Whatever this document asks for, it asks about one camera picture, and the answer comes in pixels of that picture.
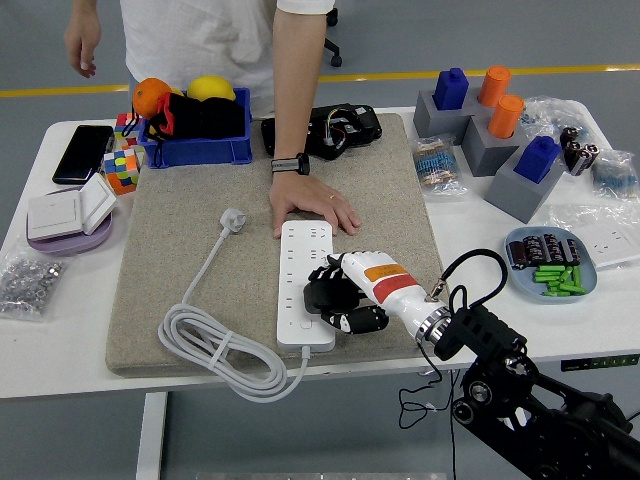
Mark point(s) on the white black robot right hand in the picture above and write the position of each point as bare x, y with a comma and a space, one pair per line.
390, 285

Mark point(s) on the person's left hand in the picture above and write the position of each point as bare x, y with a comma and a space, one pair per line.
305, 197

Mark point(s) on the person's right hand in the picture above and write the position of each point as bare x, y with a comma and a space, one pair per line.
82, 42

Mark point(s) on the white power strip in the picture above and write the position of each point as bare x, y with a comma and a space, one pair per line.
300, 240

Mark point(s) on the black plug adapter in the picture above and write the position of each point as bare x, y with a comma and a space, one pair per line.
330, 297

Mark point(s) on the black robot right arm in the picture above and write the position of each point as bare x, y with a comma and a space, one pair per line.
480, 330

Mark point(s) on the person's right forearm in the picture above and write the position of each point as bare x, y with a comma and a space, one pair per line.
85, 5

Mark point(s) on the person's left forearm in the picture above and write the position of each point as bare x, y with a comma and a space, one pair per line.
297, 90

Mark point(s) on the black wrist watch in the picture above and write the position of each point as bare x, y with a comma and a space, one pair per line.
290, 164

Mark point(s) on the orange fruit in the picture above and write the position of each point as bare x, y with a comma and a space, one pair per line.
147, 95

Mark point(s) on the black opened electronic device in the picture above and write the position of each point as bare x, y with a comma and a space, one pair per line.
360, 130

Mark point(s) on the small colourful puzzle cube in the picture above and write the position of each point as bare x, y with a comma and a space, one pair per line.
122, 125

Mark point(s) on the grey-brown mat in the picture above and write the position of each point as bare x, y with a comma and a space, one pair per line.
200, 190

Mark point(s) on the black smartphone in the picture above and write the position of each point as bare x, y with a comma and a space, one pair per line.
82, 152

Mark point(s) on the blue plastic bin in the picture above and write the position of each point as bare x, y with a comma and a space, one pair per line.
200, 150

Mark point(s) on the person's torso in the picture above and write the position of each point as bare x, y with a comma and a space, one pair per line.
200, 40

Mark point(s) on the bag of resistors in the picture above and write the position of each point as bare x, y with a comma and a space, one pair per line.
437, 167
612, 177

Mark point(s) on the large colourful puzzle cube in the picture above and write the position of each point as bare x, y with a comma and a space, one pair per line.
122, 170

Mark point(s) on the light blue plate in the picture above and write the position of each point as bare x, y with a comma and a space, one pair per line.
525, 285

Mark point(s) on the yellow lemon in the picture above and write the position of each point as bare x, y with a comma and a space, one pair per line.
210, 87

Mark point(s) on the grey block with two holes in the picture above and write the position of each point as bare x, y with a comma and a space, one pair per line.
425, 122

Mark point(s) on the grey block with blue peg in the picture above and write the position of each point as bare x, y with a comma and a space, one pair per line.
515, 197

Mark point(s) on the grey block with orange cylinder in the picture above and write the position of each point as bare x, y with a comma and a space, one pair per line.
482, 150

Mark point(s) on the blue square peg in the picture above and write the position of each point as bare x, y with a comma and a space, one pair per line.
535, 160
450, 90

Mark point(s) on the clear bag around socket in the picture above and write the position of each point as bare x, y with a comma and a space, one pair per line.
570, 217

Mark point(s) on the purple plate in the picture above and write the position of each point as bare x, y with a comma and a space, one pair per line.
70, 245

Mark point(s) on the orange cylinder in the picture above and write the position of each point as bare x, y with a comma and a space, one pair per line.
494, 85
505, 117

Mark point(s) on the black table control panel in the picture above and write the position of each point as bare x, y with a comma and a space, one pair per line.
600, 362

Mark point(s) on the black capacitor bundle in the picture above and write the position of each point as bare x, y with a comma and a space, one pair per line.
580, 152

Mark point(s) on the clear plastic bag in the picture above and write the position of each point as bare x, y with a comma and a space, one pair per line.
550, 115

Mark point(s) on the bag of metal nuts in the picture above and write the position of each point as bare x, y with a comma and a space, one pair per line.
25, 285

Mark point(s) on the white table leg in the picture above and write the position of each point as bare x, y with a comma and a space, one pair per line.
151, 435

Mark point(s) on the white tilted wall switch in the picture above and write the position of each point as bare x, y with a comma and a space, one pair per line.
97, 202

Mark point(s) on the white flat wall switch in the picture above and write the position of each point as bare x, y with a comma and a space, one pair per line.
52, 215

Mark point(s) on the white wall socket panel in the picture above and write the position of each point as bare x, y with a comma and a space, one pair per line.
612, 247

